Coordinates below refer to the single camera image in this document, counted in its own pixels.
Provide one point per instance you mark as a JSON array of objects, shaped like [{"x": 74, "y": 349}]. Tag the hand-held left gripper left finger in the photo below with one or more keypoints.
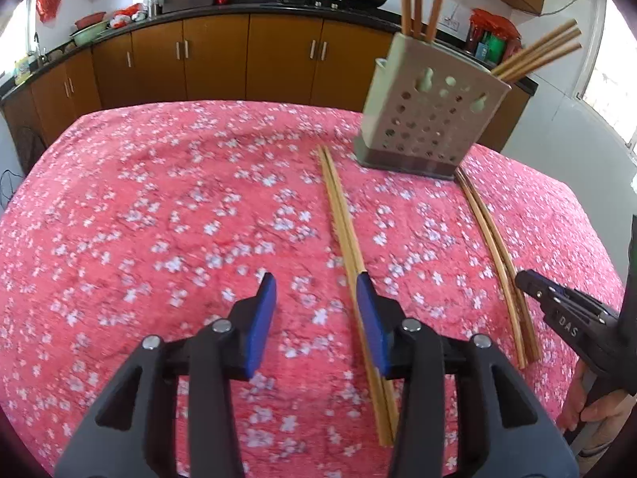
[{"x": 261, "y": 331}]

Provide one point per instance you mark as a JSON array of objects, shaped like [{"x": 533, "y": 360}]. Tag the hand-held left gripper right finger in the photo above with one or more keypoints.
[{"x": 373, "y": 331}]

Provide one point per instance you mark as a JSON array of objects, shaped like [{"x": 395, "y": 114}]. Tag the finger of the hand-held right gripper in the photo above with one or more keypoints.
[{"x": 535, "y": 286}]

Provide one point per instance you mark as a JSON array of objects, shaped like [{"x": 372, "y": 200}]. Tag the beige perforated utensil holder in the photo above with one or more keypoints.
[{"x": 428, "y": 119}]

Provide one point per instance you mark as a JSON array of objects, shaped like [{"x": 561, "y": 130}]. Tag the person's right hand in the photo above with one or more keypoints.
[{"x": 609, "y": 411}]

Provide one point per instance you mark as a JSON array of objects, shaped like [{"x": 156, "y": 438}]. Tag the red floral tablecloth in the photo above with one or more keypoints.
[{"x": 174, "y": 209}]

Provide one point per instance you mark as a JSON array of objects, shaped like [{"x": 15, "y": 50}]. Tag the large sliding window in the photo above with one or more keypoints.
[{"x": 612, "y": 79}]

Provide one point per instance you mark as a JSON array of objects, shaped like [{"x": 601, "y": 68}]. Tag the green box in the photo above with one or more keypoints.
[{"x": 496, "y": 47}]

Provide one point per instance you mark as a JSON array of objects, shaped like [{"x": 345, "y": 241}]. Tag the small blue box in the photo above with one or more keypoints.
[{"x": 482, "y": 50}]

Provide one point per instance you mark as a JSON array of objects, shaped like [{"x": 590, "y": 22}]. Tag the dark bottle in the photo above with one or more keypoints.
[{"x": 473, "y": 40}]

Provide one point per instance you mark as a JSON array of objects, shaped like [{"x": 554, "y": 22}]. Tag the red bag over bottles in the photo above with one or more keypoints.
[{"x": 495, "y": 21}]

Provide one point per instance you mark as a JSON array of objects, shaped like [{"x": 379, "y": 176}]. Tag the wooden base cabinets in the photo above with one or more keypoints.
[{"x": 219, "y": 59}]

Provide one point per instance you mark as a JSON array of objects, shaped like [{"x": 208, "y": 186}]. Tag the black kitchen countertop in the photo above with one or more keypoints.
[{"x": 244, "y": 8}]

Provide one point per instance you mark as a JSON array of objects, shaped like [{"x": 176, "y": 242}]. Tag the black gas stove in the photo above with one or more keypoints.
[{"x": 303, "y": 4}]

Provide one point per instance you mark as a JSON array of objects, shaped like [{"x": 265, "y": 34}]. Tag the red and white bag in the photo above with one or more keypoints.
[{"x": 128, "y": 16}]

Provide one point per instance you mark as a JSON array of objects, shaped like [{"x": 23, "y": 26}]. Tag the green basin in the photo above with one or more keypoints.
[{"x": 88, "y": 36}]

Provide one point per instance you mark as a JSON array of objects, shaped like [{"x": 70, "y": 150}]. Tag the glass jar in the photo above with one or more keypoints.
[{"x": 153, "y": 2}]

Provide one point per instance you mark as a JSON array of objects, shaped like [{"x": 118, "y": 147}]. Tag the yellow dish soap bottle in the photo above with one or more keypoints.
[{"x": 23, "y": 72}]

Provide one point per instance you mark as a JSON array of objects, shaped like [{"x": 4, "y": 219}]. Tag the red basin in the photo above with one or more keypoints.
[{"x": 90, "y": 20}]

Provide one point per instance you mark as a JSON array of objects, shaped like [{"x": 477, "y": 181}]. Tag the metal faucet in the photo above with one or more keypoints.
[{"x": 39, "y": 50}]

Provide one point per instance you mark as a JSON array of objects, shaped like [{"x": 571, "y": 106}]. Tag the hanging red plastic bag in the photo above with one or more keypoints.
[{"x": 50, "y": 2}]

